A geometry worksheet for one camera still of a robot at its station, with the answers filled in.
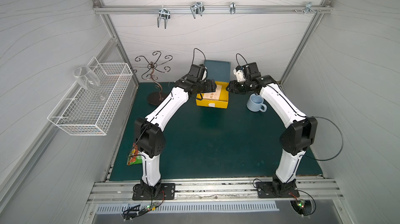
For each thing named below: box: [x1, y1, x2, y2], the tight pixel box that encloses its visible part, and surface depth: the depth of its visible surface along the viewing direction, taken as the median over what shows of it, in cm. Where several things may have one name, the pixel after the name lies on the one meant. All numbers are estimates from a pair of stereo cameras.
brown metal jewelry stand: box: [134, 51, 173, 106], surface depth 90 cm
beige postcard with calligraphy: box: [202, 84, 223, 101], surface depth 95 cm
